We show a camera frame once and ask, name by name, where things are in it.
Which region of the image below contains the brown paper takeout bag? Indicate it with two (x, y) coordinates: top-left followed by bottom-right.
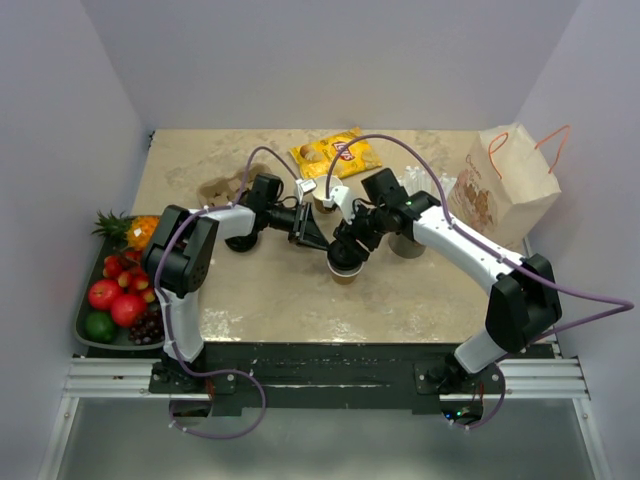
(447, 123), (571, 250)

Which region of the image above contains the small red fruits cluster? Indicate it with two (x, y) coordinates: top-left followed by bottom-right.
(103, 250), (156, 304)

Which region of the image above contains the toy pineapple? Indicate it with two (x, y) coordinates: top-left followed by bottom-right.
(92, 211), (160, 252)

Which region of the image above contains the grey fruit tray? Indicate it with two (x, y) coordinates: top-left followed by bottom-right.
(74, 212), (165, 351)

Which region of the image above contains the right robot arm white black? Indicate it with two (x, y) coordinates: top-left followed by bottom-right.
(322, 169), (562, 393)

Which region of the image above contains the black coffee cup lid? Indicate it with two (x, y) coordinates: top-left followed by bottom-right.
(327, 240), (369, 275)

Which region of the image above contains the grey straw holder cup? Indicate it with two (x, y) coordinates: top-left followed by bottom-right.
(388, 233), (426, 259)

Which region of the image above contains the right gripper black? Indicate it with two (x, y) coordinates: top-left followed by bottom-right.
(334, 198), (390, 262)

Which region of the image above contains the large red apple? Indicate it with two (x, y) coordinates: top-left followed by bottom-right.
(87, 279), (124, 311)

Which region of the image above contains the green lime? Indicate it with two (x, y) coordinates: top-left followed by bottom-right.
(84, 311), (118, 344)

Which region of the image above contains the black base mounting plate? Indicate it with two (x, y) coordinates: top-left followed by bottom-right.
(148, 341), (557, 417)

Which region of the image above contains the dark grapes bunch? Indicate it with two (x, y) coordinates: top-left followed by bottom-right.
(128, 310), (164, 345)

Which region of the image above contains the brown paper cup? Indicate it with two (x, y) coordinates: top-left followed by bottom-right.
(312, 175), (343, 214)
(327, 262), (363, 285)

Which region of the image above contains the yellow Lays chips bag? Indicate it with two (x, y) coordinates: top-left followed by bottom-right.
(290, 127), (382, 179)

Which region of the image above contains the cardboard cup carrier tray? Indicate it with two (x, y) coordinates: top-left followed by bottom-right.
(196, 171), (255, 207)

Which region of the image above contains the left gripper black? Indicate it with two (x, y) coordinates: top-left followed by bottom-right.
(267, 201), (330, 251)

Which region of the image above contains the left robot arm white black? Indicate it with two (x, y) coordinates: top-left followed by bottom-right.
(142, 173), (329, 393)

